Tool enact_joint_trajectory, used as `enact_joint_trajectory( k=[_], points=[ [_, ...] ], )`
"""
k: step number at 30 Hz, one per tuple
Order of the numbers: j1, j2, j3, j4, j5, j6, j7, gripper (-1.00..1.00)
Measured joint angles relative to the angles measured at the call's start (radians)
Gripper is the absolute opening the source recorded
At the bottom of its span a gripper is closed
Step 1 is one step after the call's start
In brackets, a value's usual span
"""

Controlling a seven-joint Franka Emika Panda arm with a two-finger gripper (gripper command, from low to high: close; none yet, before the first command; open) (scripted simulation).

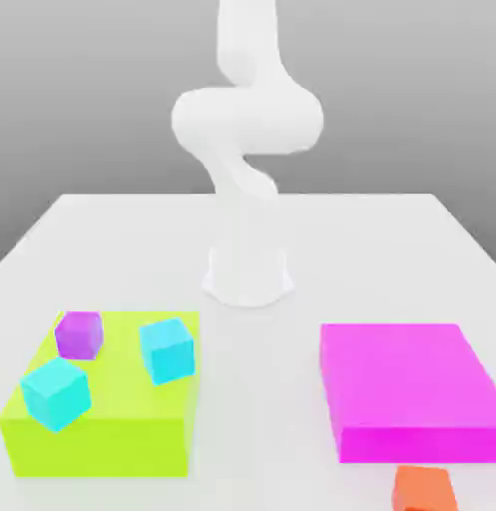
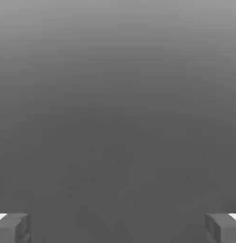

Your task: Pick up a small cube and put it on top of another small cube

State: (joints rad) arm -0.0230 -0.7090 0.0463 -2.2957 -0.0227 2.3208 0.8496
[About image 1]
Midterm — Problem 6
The small cyan cube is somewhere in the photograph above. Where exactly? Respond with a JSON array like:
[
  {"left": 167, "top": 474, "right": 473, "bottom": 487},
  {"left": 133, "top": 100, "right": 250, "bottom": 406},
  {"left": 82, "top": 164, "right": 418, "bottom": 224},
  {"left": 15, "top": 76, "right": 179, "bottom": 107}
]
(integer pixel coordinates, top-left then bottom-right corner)
[
  {"left": 138, "top": 316, "right": 197, "bottom": 387},
  {"left": 19, "top": 356, "right": 93, "bottom": 434}
]

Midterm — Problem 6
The small purple cube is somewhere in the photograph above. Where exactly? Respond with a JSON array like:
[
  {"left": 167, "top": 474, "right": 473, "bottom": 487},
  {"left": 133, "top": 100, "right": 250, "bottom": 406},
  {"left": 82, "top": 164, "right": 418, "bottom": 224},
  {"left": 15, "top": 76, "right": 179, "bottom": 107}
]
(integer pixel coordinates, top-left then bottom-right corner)
[{"left": 54, "top": 310, "right": 105, "bottom": 361}]

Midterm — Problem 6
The small orange cube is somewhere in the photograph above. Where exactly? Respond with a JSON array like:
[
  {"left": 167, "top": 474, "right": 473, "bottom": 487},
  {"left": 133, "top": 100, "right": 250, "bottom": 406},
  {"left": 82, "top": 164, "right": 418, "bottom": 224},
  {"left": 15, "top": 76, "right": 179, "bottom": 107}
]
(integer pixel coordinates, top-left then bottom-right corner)
[{"left": 391, "top": 464, "right": 460, "bottom": 511}]

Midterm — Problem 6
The large magenta box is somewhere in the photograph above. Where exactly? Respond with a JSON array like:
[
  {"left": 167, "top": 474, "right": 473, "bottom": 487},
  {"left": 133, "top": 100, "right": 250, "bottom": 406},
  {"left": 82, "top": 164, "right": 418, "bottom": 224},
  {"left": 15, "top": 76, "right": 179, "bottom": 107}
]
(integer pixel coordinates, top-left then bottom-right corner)
[{"left": 319, "top": 322, "right": 496, "bottom": 465}]

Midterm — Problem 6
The large lime green box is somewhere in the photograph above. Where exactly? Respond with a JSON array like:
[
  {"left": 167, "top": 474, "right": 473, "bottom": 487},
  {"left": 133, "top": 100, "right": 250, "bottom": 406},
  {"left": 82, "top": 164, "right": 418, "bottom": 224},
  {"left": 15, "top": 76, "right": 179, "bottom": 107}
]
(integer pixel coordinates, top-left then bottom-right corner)
[{"left": 0, "top": 310, "right": 202, "bottom": 479}]

